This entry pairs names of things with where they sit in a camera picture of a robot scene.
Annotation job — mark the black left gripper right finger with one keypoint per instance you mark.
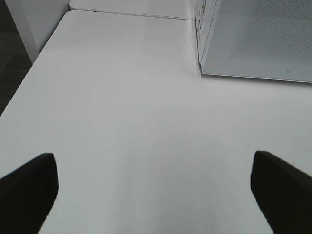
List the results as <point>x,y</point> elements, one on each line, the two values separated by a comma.
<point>283,194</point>

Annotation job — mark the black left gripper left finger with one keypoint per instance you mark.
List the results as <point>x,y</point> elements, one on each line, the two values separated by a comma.
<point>27,195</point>

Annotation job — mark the white microwave door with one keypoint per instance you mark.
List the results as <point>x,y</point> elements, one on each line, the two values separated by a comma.
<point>263,44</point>

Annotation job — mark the white microwave oven body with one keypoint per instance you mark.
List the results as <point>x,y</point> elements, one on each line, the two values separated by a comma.
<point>202,31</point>

